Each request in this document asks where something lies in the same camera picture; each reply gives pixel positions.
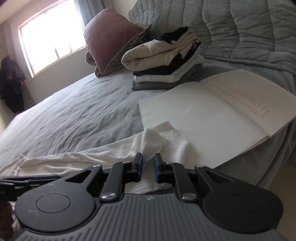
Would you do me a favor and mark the grey curtain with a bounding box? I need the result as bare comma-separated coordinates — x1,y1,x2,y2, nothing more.
75,0,139,26

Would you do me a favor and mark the dark hanging jacket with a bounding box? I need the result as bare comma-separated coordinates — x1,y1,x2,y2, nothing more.
0,56,26,114

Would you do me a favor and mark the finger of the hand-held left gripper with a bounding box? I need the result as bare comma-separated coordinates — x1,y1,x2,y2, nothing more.
0,176,61,186

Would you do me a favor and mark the white garment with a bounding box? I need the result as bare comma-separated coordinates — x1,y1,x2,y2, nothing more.
0,120,192,195
134,54,205,83

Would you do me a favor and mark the grey quilted headboard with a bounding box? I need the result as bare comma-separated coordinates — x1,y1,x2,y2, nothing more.
128,0,296,98

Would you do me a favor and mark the cream folded garment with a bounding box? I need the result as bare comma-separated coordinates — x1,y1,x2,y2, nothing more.
121,29,201,71

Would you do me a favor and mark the maroon pillow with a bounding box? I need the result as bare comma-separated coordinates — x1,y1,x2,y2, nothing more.
83,6,152,78

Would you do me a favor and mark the open white notebook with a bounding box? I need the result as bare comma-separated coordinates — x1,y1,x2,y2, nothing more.
138,69,296,168

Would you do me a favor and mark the white folded garment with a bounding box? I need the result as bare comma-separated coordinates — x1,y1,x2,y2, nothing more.
134,54,205,83

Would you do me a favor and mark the window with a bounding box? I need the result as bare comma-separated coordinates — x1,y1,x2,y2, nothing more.
18,0,87,78

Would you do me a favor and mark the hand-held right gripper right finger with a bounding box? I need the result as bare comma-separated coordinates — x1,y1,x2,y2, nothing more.
154,153,234,201

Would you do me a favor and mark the person's left hand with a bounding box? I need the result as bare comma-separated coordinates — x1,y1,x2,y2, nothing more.
0,202,15,230

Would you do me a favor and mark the black folded garment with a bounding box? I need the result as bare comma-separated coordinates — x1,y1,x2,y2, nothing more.
133,27,200,76

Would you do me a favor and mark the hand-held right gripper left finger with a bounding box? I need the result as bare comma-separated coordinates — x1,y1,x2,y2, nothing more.
62,153,143,202

